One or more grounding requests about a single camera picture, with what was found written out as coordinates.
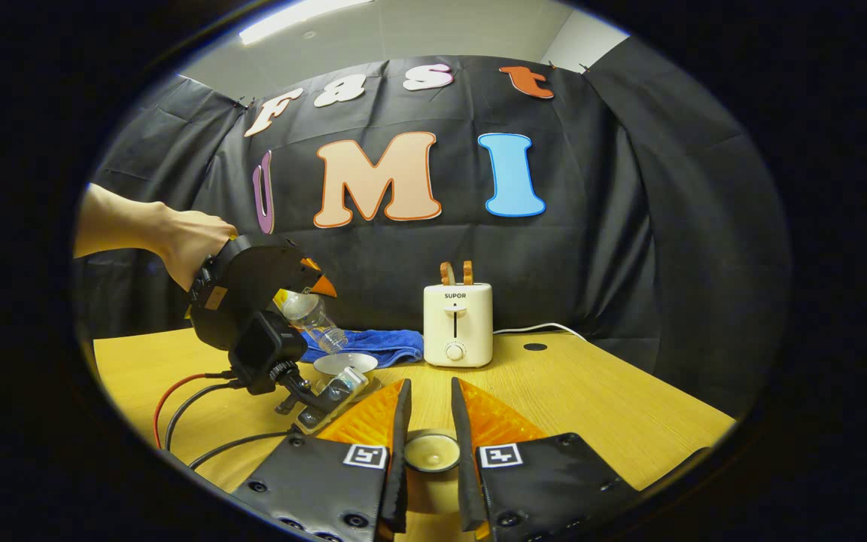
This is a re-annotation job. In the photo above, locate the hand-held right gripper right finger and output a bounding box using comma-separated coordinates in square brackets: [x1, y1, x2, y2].
[451, 376, 641, 542]

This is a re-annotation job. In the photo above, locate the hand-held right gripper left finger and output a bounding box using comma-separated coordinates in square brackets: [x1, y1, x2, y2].
[232, 379, 412, 542]

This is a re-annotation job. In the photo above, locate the clear water bottle yellow label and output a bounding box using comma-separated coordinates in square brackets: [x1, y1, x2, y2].
[281, 290, 349, 355]

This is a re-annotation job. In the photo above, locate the cream ceramic teacup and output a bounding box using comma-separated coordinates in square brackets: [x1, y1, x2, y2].
[313, 352, 379, 381]

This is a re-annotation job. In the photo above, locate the cream teacup lid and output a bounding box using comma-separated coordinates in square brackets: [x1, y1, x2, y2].
[402, 428, 462, 475]

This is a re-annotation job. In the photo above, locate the blue towel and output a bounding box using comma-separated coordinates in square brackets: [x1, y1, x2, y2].
[300, 328, 425, 370]

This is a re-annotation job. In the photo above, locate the white toaster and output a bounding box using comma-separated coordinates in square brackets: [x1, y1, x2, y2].
[423, 282, 494, 369]

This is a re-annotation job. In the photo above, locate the black backdrop cloth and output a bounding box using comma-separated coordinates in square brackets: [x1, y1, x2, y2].
[76, 34, 792, 392]

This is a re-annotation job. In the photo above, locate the black cable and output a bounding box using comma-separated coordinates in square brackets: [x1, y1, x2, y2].
[165, 380, 242, 452]
[189, 429, 299, 471]

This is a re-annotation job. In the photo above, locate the red cable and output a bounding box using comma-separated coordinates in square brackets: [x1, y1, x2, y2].
[154, 373, 235, 449]

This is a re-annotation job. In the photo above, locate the white toaster power cable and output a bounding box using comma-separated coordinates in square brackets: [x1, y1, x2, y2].
[492, 322, 589, 343]

